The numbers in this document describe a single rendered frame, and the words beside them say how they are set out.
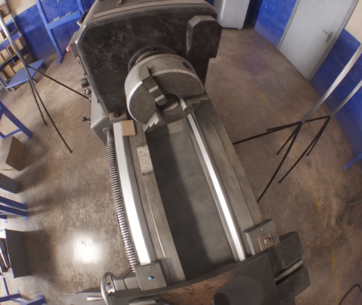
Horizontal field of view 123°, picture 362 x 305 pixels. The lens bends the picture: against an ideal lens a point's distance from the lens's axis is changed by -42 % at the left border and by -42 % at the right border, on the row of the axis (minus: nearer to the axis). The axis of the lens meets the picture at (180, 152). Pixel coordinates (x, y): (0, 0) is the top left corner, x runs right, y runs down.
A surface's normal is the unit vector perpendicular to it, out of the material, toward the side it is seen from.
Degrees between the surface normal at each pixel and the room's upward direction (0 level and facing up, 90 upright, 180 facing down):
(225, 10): 90
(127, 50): 90
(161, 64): 1
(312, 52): 90
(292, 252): 0
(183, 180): 5
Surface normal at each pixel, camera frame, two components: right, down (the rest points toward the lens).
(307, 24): -0.96, 0.25
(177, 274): 0.04, -0.43
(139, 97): 0.29, 0.87
